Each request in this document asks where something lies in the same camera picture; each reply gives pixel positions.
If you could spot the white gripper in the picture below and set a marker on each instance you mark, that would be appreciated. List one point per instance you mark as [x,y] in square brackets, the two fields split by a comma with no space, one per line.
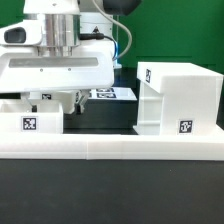
[90,66]

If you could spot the white drawer tray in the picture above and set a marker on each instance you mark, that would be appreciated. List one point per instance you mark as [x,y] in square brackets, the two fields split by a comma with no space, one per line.
[15,117]
[66,98]

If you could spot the white drawer cabinet box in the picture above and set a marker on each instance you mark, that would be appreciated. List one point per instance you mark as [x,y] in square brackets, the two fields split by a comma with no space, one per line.
[177,99]

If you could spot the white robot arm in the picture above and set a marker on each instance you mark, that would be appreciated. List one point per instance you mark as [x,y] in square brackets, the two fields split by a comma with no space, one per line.
[62,45]

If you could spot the paper sheet with markers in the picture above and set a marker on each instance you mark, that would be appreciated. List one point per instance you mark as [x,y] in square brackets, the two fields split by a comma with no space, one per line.
[113,93]

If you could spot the white U-shaped fence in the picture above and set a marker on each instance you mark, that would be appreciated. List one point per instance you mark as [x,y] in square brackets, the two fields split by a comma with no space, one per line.
[112,146]

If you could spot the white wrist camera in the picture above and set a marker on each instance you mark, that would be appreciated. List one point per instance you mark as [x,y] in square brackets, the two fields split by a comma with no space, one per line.
[27,32]

